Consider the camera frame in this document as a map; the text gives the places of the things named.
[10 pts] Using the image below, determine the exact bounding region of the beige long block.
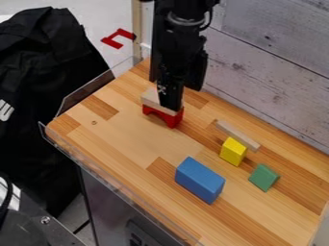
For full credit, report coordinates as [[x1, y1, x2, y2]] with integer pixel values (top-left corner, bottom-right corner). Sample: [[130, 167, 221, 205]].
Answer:
[[215, 119, 263, 153]]

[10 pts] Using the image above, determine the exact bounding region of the blue block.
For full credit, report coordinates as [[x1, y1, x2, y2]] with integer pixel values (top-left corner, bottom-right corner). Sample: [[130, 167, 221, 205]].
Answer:
[[173, 156, 228, 206]]

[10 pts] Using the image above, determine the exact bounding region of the black bag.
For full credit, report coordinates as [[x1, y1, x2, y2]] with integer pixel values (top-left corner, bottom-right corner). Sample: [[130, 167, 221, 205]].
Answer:
[[0, 6, 113, 219]]

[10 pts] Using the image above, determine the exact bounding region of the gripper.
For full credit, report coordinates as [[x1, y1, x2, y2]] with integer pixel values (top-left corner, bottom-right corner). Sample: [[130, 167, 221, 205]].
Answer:
[[147, 30, 210, 112]]

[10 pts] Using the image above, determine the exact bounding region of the red arch block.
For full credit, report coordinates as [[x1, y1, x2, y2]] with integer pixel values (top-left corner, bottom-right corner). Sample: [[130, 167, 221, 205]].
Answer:
[[140, 104, 186, 130]]

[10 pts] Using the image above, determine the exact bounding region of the light wooden post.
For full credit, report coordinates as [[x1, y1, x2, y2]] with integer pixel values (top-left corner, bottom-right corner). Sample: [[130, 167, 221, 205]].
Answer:
[[131, 0, 155, 63]]

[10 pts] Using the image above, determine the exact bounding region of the yellow block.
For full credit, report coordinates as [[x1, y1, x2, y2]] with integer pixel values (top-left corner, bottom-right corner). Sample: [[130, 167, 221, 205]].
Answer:
[[218, 136, 250, 167]]

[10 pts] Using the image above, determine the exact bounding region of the beige flat block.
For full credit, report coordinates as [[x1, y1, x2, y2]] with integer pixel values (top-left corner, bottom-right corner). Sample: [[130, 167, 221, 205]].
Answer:
[[139, 87, 185, 117]]

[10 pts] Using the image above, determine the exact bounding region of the green wedge block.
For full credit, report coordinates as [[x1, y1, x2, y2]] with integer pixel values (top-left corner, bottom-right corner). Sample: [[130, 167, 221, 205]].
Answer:
[[246, 163, 282, 193]]

